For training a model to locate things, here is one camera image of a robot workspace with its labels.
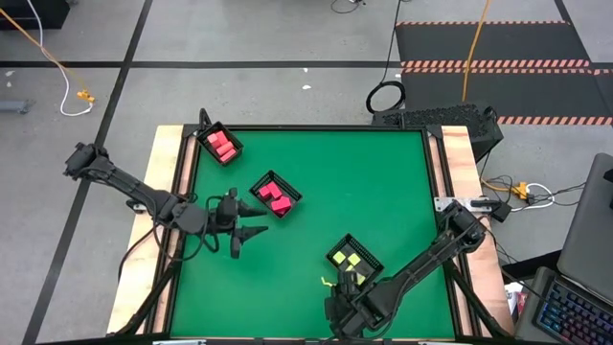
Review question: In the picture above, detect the black coiled cable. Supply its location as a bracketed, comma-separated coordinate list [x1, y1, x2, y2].
[365, 0, 407, 115]

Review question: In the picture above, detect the black backlit keyboard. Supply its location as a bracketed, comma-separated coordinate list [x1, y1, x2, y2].
[514, 265, 613, 345]

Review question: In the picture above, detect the grey metal object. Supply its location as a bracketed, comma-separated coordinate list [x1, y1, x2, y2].
[0, 99, 34, 115]

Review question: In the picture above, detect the black cabinet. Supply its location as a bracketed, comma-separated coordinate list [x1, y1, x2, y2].
[0, 0, 71, 31]

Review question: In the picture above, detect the black table frame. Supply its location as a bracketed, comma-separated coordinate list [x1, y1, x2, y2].
[107, 107, 513, 345]

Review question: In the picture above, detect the white floor cable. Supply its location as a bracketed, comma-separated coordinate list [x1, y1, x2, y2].
[26, 0, 95, 118]

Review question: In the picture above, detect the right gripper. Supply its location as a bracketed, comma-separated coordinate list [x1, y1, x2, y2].
[325, 270, 387, 339]

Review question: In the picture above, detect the wooden side board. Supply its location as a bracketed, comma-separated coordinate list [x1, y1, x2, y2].
[107, 125, 186, 335]
[440, 125, 516, 336]

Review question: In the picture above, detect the yellow floor cable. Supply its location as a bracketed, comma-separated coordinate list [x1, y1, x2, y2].
[0, 8, 90, 97]

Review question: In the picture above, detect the grey laptop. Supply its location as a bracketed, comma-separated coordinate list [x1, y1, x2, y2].
[556, 152, 613, 306]

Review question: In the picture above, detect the black mat with striped edges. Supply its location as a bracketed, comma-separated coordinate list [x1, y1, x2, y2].
[400, 67, 613, 127]
[395, 20, 593, 69]

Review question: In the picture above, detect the black slotted plastic basket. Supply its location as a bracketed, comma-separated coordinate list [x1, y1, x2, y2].
[195, 120, 244, 168]
[325, 233, 385, 290]
[248, 169, 304, 220]

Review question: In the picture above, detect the white and red box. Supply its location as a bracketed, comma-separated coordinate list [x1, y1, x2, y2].
[503, 281, 529, 327]

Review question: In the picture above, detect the black power adapter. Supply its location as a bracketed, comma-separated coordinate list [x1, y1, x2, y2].
[491, 200, 512, 222]

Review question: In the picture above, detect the orange floor cable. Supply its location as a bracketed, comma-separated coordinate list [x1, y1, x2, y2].
[461, 0, 492, 103]

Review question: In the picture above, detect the black perforated computer case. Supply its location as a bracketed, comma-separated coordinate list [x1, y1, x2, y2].
[372, 103, 505, 162]

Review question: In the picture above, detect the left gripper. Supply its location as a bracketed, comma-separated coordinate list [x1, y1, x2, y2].
[212, 187, 270, 261]

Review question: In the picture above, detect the silver metal plate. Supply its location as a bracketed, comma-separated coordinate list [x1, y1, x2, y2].
[433, 195, 489, 213]

